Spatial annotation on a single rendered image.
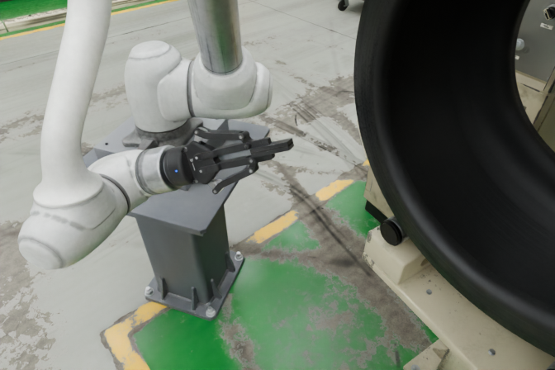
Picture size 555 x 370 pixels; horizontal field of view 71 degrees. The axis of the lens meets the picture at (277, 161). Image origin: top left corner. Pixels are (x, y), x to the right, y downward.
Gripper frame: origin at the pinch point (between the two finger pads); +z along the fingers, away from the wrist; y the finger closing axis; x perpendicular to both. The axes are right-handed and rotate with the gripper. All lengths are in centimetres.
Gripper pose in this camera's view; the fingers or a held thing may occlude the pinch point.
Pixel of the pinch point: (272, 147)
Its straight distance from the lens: 66.2
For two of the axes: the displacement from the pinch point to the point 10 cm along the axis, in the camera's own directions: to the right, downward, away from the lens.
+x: -3.2, 2.9, -9.0
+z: 9.1, -1.7, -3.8
